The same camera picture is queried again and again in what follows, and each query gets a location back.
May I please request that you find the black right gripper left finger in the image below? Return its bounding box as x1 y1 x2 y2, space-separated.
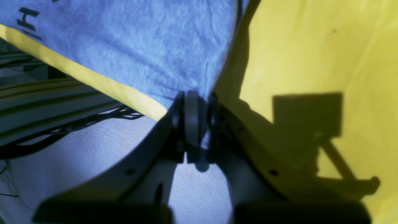
33 91 200 224

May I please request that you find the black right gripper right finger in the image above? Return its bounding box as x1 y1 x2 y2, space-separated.
207 93 372 224

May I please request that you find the grey t-shirt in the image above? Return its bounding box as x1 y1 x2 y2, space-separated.
0 0 250 108

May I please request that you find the yellow tablecloth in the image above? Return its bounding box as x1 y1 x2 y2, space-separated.
1 0 397 224

